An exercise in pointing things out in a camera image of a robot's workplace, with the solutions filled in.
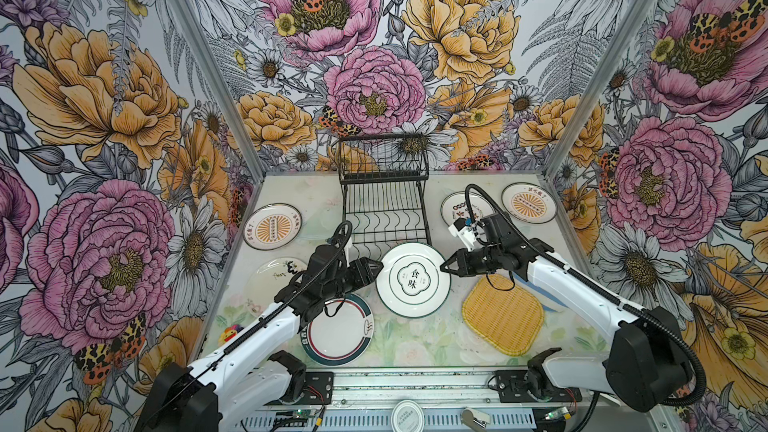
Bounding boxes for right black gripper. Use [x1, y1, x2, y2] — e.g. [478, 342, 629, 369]
[440, 243, 504, 278]

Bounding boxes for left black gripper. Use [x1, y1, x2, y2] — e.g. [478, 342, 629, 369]
[323, 256, 384, 298]

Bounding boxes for white plate with chinese characters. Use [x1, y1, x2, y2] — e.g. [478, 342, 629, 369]
[376, 242, 451, 319]

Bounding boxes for yellow woven square plate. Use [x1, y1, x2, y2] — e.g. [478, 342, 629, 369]
[461, 274, 544, 356]

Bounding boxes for white plate green red rim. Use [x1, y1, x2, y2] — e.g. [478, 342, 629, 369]
[300, 294, 375, 367]

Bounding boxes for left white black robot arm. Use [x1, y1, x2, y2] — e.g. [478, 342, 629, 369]
[135, 221, 383, 431]

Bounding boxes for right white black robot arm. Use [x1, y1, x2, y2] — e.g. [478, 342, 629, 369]
[440, 184, 707, 412]

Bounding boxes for orange sunburst plate right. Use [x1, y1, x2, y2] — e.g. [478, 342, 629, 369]
[501, 182, 557, 224]

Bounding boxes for orange sunburst plate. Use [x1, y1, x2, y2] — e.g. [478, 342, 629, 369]
[501, 182, 557, 224]
[243, 203, 303, 251]

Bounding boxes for blue white striped plate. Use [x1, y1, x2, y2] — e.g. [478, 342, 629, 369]
[523, 282, 567, 313]

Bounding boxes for pale glass plate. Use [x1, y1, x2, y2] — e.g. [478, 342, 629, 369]
[243, 257, 307, 318]

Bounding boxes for orange sunburst plate left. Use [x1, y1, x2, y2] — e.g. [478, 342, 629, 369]
[243, 203, 303, 251]

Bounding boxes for round white lid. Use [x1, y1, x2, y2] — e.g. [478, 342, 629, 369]
[391, 400, 426, 432]

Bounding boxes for small colourful toy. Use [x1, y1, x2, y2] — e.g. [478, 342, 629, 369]
[218, 324, 243, 346]

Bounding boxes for grey clip tool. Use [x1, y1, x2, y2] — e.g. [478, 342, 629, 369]
[460, 408, 492, 432]

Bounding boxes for green circuit board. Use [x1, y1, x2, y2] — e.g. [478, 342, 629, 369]
[275, 409, 314, 424]

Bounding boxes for white plate red ring pattern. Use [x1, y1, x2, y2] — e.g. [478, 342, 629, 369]
[440, 191, 495, 226]

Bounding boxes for black wire dish rack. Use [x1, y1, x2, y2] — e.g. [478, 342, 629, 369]
[332, 133, 432, 260]

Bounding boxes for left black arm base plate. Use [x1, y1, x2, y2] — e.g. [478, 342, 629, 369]
[267, 371, 335, 406]

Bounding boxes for aluminium front rail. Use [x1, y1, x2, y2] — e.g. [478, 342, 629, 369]
[173, 364, 661, 410]

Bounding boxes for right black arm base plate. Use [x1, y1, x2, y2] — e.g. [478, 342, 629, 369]
[486, 368, 582, 404]

